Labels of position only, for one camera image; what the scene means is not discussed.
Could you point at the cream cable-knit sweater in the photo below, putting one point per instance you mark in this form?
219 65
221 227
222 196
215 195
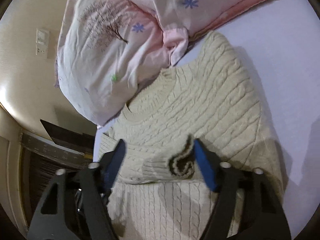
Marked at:
159 192

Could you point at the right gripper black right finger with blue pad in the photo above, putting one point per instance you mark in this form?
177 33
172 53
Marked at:
262 216

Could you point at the white floral pillow with tree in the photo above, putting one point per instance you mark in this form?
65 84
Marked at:
106 48

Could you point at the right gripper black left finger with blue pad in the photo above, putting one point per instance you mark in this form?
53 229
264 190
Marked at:
74 204

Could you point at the white wall switch plate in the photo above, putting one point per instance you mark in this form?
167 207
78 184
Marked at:
42 43

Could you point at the lavender bed sheet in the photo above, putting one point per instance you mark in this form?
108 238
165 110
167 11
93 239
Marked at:
278 43

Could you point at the dark bedside cabinet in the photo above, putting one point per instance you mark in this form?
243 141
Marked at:
41 157

